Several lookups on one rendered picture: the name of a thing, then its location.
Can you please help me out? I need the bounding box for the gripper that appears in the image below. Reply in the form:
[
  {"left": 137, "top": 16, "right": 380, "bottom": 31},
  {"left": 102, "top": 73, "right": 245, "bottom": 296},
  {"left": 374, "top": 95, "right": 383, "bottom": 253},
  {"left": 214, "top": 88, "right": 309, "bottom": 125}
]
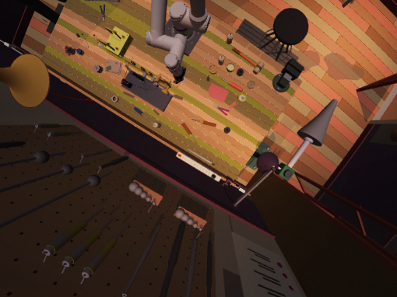
[{"left": 171, "top": 65, "right": 188, "bottom": 85}]

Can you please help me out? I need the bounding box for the brass main tuning slide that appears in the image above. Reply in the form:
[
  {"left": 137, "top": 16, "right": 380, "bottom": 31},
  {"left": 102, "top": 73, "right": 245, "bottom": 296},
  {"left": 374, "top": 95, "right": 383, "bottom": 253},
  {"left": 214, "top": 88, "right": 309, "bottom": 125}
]
[{"left": 95, "top": 37, "right": 118, "bottom": 52}]

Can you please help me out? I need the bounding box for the brass valve slide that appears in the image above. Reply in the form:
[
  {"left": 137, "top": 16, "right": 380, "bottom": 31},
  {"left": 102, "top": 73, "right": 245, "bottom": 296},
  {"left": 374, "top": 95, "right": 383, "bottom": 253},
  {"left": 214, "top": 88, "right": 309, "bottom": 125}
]
[{"left": 104, "top": 26, "right": 124, "bottom": 40}]

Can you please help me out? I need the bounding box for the brass horn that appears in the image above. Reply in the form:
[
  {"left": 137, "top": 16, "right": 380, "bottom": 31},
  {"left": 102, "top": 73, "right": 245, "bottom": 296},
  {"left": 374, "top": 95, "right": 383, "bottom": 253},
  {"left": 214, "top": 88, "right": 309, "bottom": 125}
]
[{"left": 123, "top": 56, "right": 172, "bottom": 96}]

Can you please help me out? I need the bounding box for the yellow slide rack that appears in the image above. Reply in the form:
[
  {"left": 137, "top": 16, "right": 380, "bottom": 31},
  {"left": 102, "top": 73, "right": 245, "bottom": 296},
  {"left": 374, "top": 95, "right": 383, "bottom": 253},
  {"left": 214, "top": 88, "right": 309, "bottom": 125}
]
[{"left": 104, "top": 26, "right": 132, "bottom": 58}]

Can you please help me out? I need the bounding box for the brass horn bell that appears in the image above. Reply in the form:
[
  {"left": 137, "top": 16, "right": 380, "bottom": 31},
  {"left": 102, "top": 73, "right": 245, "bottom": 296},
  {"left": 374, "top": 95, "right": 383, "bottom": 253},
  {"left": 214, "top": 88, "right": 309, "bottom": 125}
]
[{"left": 0, "top": 54, "right": 51, "bottom": 109}]

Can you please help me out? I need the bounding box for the grey bench mat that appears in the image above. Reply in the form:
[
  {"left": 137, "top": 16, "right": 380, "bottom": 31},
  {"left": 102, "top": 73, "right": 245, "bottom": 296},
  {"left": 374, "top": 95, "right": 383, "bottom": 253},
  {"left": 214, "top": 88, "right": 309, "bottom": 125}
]
[{"left": 120, "top": 70, "right": 174, "bottom": 113}]

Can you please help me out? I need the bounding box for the red cloth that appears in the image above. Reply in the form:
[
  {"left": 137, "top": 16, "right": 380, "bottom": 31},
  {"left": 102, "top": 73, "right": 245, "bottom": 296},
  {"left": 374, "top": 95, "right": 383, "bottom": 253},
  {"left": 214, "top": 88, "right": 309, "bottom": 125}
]
[{"left": 207, "top": 82, "right": 230, "bottom": 103}]

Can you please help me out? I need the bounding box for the green beige pad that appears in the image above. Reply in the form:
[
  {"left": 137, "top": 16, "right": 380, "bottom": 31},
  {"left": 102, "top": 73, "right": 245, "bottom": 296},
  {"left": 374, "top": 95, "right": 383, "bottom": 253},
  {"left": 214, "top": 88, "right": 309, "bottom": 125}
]
[{"left": 104, "top": 58, "right": 124, "bottom": 75}]

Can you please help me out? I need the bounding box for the silver rod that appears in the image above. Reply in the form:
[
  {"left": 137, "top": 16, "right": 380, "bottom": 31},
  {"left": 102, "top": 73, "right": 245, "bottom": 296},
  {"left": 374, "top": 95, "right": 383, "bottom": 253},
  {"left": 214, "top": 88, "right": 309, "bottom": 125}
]
[{"left": 187, "top": 148, "right": 216, "bottom": 166}]

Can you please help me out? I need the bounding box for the white power strip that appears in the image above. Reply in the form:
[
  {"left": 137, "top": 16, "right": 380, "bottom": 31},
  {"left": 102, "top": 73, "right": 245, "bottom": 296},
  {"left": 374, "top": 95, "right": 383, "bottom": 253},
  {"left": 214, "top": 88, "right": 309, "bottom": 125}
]
[{"left": 175, "top": 150, "right": 223, "bottom": 183}]

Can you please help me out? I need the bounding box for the black vise on green base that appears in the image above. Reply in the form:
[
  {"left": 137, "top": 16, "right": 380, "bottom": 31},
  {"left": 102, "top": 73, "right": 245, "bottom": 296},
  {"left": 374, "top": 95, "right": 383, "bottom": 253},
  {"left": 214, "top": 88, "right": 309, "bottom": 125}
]
[{"left": 272, "top": 58, "right": 306, "bottom": 93}]

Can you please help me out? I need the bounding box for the green plate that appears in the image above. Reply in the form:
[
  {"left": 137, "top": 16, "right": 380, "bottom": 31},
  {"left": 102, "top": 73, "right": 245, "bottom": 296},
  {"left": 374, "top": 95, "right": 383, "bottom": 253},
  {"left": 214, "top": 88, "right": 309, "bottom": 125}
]
[{"left": 246, "top": 142, "right": 272, "bottom": 172}]

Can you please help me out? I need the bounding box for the black round stool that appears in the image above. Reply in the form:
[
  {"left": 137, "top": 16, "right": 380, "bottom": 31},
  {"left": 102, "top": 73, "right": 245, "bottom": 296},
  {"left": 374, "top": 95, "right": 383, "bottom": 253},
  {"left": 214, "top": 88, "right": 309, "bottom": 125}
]
[{"left": 259, "top": 7, "right": 310, "bottom": 61}]

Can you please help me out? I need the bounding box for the white bead set on block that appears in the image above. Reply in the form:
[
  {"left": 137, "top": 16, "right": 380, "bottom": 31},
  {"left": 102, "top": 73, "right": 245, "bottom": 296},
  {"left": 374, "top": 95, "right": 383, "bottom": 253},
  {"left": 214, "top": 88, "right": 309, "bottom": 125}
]
[
  {"left": 128, "top": 179, "right": 164, "bottom": 214},
  {"left": 173, "top": 205, "right": 208, "bottom": 232}
]

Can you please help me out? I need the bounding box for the dark ball on rod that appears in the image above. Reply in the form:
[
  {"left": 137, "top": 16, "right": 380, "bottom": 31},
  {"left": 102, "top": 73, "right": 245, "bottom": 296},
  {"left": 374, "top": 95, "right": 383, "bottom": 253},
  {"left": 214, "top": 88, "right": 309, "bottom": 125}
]
[{"left": 233, "top": 151, "right": 280, "bottom": 208}]

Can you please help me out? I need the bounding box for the dark ball end rod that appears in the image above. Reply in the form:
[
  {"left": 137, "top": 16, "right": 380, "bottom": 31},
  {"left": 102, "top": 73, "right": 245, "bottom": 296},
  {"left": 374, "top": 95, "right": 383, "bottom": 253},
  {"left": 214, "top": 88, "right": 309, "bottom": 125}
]
[
  {"left": 0, "top": 162, "right": 90, "bottom": 194},
  {"left": 0, "top": 172, "right": 111, "bottom": 229},
  {"left": 0, "top": 149, "right": 66, "bottom": 169}
]

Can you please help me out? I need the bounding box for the brown pegboard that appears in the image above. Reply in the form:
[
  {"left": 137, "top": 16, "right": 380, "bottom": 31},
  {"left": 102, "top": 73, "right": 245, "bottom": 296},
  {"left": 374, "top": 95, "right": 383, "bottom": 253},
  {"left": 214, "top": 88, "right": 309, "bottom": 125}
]
[{"left": 0, "top": 123, "right": 216, "bottom": 297}]

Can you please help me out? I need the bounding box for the long dark mandrel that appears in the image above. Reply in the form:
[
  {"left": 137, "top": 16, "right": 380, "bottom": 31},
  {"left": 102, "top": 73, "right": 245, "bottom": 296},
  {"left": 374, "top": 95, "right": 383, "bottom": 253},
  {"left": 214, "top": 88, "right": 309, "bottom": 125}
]
[
  {"left": 184, "top": 232, "right": 200, "bottom": 297},
  {"left": 159, "top": 220, "right": 188, "bottom": 297},
  {"left": 121, "top": 213, "right": 166, "bottom": 297}
]

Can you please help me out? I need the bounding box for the white paper sheet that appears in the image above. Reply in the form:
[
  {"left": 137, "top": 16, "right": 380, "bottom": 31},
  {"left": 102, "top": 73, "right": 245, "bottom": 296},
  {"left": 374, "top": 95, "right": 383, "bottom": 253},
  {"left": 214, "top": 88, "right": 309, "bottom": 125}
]
[{"left": 230, "top": 237, "right": 307, "bottom": 297}]

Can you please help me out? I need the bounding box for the grey square base plate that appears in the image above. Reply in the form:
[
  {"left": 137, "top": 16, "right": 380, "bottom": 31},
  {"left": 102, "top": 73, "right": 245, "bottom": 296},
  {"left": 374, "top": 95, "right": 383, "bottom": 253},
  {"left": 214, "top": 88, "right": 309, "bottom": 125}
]
[{"left": 163, "top": 13, "right": 209, "bottom": 57}]

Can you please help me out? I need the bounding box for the orange brown handled tool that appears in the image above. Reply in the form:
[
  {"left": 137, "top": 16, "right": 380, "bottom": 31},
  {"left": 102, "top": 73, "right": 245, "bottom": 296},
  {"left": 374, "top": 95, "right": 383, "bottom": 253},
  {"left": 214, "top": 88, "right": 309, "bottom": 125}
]
[{"left": 181, "top": 122, "right": 197, "bottom": 139}]

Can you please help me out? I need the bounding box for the red handled screwdriver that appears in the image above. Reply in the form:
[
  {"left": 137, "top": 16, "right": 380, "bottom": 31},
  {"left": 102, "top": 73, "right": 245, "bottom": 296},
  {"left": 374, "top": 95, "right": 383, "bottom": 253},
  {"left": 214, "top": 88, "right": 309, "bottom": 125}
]
[{"left": 220, "top": 77, "right": 244, "bottom": 93}]

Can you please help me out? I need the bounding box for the orange handled screwdriver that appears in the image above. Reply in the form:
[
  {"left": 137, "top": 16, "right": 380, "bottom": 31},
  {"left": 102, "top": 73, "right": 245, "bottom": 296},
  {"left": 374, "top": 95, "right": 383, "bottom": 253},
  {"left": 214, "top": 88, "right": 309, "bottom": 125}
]
[{"left": 191, "top": 117, "right": 218, "bottom": 128}]

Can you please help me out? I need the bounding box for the red handled mallet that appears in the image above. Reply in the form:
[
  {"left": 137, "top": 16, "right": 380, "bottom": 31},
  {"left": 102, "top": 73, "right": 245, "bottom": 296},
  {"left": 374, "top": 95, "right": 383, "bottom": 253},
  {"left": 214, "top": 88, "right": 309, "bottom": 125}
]
[{"left": 231, "top": 46, "right": 265, "bottom": 75}]

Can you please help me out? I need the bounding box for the silver wire tool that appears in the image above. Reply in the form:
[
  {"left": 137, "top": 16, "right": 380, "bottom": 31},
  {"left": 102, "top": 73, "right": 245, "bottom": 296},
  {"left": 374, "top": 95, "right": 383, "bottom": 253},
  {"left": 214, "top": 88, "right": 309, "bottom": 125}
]
[{"left": 76, "top": 32, "right": 90, "bottom": 50}]

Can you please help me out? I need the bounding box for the dark handled hook tool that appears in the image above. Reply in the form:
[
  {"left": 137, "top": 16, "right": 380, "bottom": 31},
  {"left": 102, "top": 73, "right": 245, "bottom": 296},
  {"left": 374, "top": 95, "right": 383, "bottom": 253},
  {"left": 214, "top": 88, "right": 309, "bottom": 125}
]
[
  {"left": 78, "top": 148, "right": 114, "bottom": 164},
  {"left": 96, "top": 155, "right": 130, "bottom": 175}
]

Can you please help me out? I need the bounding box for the green handled tool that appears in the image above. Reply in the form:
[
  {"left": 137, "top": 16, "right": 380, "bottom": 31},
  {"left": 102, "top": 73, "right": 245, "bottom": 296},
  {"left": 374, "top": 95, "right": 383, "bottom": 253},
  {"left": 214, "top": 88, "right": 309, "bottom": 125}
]
[
  {"left": 46, "top": 130, "right": 83, "bottom": 140},
  {"left": 33, "top": 122, "right": 74, "bottom": 133}
]

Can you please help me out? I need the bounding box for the grey cone mandrel on post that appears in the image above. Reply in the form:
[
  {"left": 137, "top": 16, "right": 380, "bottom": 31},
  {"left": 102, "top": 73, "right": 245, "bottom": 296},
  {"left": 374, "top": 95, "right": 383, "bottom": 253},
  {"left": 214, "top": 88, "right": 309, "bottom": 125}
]
[{"left": 277, "top": 98, "right": 339, "bottom": 181}]

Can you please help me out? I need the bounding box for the yellow handled file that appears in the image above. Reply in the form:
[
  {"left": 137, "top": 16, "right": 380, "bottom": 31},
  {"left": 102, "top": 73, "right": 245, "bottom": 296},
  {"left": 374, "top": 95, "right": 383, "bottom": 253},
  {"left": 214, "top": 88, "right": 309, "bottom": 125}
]
[
  {"left": 41, "top": 207, "right": 105, "bottom": 264},
  {"left": 60, "top": 215, "right": 118, "bottom": 274},
  {"left": 79, "top": 222, "right": 130, "bottom": 285}
]

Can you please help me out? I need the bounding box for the red metal frame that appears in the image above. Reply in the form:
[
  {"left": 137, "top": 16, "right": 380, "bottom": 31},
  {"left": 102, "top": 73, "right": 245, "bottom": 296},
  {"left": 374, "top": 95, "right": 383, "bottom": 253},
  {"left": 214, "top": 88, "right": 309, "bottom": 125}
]
[{"left": 292, "top": 72, "right": 397, "bottom": 274}]

